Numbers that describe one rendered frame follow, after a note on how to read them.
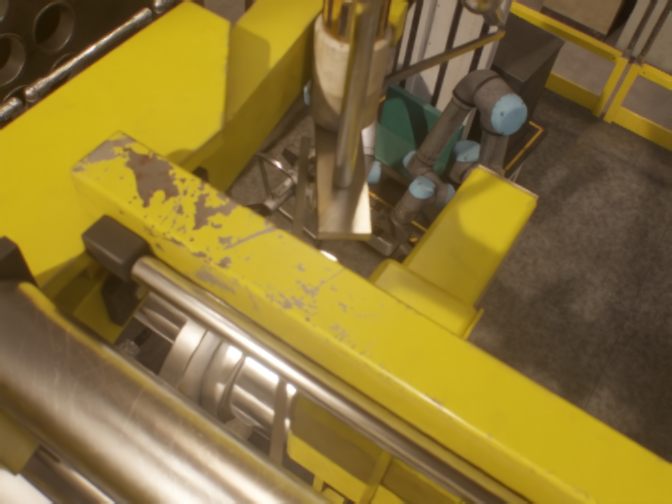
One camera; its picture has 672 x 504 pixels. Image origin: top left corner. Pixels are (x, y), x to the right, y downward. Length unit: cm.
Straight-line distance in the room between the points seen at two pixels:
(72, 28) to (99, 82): 289
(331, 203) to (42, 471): 34
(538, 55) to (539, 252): 93
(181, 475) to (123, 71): 34
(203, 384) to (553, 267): 234
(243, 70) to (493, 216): 42
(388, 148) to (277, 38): 215
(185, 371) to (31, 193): 52
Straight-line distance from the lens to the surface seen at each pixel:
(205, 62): 57
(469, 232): 89
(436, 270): 85
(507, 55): 272
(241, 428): 166
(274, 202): 201
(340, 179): 67
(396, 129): 284
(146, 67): 57
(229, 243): 40
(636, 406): 301
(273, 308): 38
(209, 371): 104
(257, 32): 67
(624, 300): 324
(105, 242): 44
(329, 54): 66
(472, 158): 251
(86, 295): 49
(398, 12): 80
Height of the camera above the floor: 245
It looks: 54 degrees down
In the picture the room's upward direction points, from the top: 9 degrees clockwise
